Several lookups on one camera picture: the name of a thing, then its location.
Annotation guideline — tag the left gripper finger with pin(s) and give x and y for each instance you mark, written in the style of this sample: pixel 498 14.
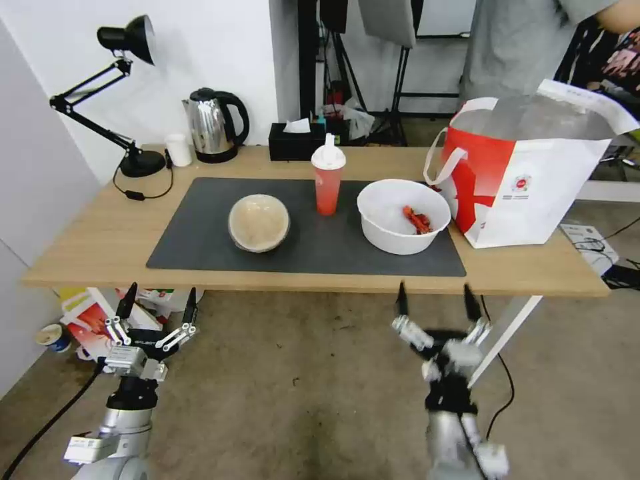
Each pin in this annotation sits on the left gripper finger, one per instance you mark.
pixel 190 310
pixel 120 325

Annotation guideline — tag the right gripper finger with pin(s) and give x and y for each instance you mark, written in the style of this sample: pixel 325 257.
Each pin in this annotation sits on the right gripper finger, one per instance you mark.
pixel 403 305
pixel 472 307

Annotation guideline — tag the red and white takeout bag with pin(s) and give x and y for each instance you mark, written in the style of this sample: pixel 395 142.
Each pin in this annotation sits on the red and white takeout bag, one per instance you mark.
pixel 525 210

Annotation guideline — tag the clear plastic bag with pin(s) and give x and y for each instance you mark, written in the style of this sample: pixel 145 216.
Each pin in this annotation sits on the clear plastic bag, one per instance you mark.
pixel 361 122

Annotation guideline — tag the white printed cardboard box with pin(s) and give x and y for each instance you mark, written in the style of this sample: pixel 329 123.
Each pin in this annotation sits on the white printed cardboard box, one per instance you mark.
pixel 167 297

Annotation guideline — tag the red and white cardboard box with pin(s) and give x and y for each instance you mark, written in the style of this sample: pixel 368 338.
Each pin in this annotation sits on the red and white cardboard box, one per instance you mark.
pixel 87 320

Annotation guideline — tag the white metal table leg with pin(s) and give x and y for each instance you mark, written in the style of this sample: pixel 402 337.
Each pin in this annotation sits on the white metal table leg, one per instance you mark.
pixel 520 320

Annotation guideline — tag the paper noodle cup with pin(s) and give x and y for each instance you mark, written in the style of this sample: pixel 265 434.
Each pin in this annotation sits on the paper noodle cup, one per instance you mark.
pixel 52 340

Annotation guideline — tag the large white plastic bowl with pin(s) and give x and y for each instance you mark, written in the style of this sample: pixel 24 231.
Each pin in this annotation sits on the large white plastic bowl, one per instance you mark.
pixel 390 235

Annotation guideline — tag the red crayfish shells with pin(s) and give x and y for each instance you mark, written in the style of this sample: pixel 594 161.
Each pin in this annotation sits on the red crayfish shells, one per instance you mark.
pixel 417 220

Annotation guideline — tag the clear lidded food bowl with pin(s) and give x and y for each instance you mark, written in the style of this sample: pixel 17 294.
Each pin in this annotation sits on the clear lidded food bowl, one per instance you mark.
pixel 260 225

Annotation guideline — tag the dark grey desk mat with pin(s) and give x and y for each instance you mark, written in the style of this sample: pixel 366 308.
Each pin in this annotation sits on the dark grey desk mat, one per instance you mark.
pixel 310 245

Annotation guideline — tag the red drink cup white lid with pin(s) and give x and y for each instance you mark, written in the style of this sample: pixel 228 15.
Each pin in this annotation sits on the red drink cup white lid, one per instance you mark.
pixel 327 192

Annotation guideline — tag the black desk lamp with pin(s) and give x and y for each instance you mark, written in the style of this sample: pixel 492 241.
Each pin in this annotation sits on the black desk lamp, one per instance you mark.
pixel 142 162

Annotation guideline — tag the small white cup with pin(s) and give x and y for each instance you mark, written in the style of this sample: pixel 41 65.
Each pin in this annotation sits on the small white cup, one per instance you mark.
pixel 178 150

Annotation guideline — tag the steel electric kettle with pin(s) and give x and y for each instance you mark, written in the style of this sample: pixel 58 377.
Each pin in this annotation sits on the steel electric kettle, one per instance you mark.
pixel 210 125

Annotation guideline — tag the black tissue box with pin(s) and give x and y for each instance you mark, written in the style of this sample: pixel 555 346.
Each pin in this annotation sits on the black tissue box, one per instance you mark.
pixel 295 148

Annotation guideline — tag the black tripod stand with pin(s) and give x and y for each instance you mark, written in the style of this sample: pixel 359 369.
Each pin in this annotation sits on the black tripod stand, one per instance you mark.
pixel 345 65

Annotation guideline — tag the person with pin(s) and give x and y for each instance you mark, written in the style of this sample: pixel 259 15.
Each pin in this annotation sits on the person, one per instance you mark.
pixel 510 50

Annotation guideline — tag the grey fabric panel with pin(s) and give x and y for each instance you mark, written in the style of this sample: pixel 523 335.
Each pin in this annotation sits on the grey fabric panel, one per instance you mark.
pixel 387 20

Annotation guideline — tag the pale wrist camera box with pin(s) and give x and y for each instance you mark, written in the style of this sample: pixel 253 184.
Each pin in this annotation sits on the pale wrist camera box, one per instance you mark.
pixel 125 358
pixel 462 357

